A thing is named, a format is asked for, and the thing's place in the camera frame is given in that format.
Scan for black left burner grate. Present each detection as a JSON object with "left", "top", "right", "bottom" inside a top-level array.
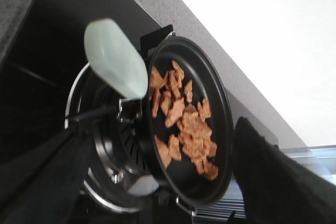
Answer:
[{"left": 64, "top": 24, "right": 200, "bottom": 216}]

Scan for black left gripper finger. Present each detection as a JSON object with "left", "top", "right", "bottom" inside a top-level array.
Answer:
[{"left": 1, "top": 126, "right": 92, "bottom": 223}]

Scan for brown meat pieces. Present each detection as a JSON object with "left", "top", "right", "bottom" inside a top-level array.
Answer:
[{"left": 149, "top": 60, "right": 218, "bottom": 181}]

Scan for black frying pan mint handle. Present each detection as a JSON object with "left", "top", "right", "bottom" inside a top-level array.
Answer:
[{"left": 83, "top": 18, "right": 233, "bottom": 207}]

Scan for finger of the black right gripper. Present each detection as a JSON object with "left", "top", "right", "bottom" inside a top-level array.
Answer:
[{"left": 233, "top": 117, "right": 335, "bottom": 223}]

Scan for black glass gas cooktop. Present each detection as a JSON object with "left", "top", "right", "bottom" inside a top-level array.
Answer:
[{"left": 0, "top": 0, "right": 280, "bottom": 224}]

